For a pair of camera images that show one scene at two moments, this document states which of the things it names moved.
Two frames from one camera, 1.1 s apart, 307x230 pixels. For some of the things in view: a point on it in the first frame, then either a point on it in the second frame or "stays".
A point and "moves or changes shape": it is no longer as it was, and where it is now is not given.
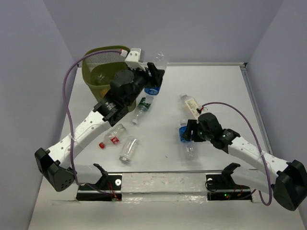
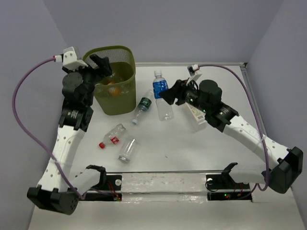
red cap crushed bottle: x=114 y=137 stays
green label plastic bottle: x=142 y=107 stays
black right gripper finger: x=197 y=137 -> x=182 y=98
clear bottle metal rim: x=128 y=149 stays
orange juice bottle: x=103 y=92 moves or changes shape
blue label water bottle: x=189 y=155 -> x=163 y=106
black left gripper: x=156 y=74 -> x=104 y=69
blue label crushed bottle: x=160 y=59 moves or changes shape
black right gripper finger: x=190 y=126 -> x=171 y=94
